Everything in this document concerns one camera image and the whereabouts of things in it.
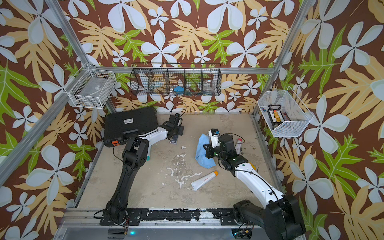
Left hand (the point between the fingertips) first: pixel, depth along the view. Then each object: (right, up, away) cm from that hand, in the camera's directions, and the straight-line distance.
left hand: (180, 125), depth 110 cm
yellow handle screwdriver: (+32, -16, -54) cm, 65 cm away
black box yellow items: (+56, +5, -27) cm, 62 cm away
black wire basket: (+9, +31, -11) cm, 34 cm away
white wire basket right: (+62, +5, -27) cm, 68 cm away
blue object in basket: (0, +24, -14) cm, 27 cm away
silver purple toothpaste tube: (-4, -10, -5) cm, 12 cm away
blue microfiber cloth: (+14, -18, -27) cm, 36 cm away
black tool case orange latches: (-45, -1, +2) cm, 45 cm away
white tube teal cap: (-11, -15, -43) cm, 47 cm away
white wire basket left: (-50, +21, -25) cm, 59 cm away
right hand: (+15, -11, -27) cm, 33 cm away
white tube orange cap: (+16, -32, -23) cm, 43 cm away
